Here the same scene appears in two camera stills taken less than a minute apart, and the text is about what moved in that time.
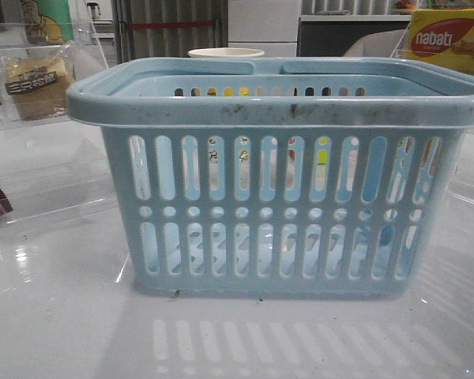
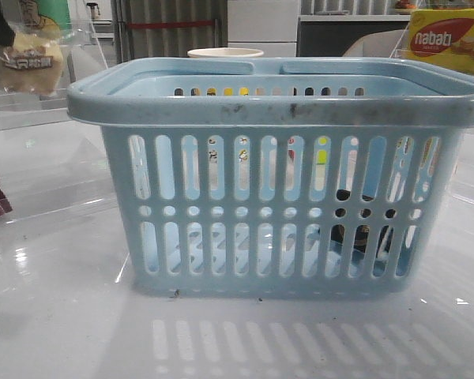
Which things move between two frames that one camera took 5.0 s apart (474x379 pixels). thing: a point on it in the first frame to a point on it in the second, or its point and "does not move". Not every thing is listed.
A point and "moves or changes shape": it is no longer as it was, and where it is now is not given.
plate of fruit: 404,5 does not move
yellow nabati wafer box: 458,38 does not move
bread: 31,84 moves or changes shape
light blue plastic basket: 285,177 does not move
